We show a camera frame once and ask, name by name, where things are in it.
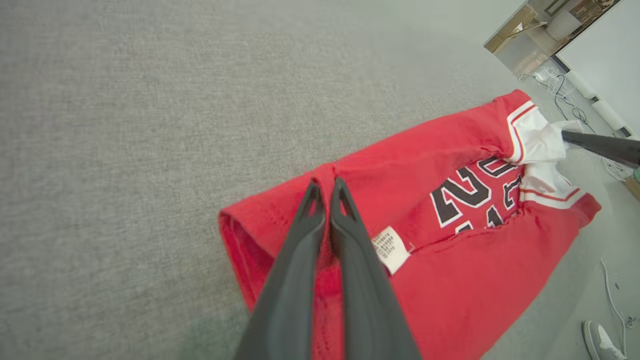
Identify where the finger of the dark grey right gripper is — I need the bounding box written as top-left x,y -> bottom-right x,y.
561,131 -> 640,169

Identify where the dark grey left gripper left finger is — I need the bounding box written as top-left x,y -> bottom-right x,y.
235,182 -> 326,360

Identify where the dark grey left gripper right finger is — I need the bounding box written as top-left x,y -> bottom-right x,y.
329,177 -> 422,360

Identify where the red and white basketball jersey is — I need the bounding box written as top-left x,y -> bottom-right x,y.
218,89 -> 602,360

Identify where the white partition foot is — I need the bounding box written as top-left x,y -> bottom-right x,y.
591,98 -> 632,133
564,69 -> 597,100

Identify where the white round bin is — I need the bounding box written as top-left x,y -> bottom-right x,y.
545,7 -> 584,42

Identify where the tan cardboard box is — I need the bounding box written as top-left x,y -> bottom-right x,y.
483,4 -> 539,54

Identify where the grey and white sneaker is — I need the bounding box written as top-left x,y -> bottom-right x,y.
581,320 -> 627,360

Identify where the black floor cable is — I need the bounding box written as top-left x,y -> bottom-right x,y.
552,74 -> 597,134

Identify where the white power strip with cables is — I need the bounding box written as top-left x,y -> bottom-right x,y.
517,66 -> 576,107

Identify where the white floor cable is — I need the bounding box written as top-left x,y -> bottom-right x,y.
599,258 -> 637,329

